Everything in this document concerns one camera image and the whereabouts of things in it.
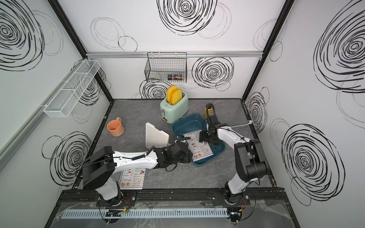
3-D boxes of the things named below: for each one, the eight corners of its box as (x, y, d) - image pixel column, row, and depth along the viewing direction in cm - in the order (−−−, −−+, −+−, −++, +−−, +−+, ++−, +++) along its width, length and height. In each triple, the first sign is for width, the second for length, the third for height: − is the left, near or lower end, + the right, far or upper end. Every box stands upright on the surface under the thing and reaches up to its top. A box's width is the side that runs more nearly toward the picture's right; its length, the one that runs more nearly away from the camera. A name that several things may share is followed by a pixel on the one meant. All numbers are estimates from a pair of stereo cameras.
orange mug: (110, 137, 99) (105, 130, 92) (115, 124, 107) (110, 116, 100) (123, 137, 99) (118, 130, 92) (127, 124, 107) (123, 116, 100)
